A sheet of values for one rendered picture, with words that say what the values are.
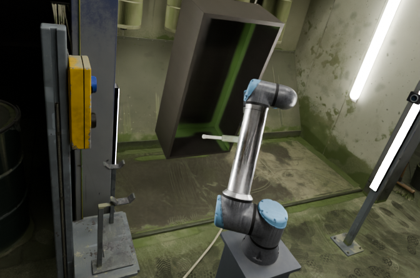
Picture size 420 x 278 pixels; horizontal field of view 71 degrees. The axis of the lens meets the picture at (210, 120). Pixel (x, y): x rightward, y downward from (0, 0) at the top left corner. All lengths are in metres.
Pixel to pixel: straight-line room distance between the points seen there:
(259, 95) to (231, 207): 0.54
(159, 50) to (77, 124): 2.56
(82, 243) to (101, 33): 0.87
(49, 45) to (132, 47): 2.51
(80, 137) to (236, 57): 1.77
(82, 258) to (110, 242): 0.12
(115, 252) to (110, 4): 1.00
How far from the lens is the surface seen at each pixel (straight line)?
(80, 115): 0.92
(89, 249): 1.36
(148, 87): 3.28
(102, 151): 1.63
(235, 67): 2.55
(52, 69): 0.91
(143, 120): 3.22
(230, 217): 1.44
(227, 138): 2.17
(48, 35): 0.87
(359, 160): 3.71
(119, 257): 1.31
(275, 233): 1.49
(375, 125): 3.55
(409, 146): 3.44
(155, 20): 3.40
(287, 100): 1.47
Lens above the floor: 1.83
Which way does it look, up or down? 26 degrees down
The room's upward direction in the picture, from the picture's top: 11 degrees clockwise
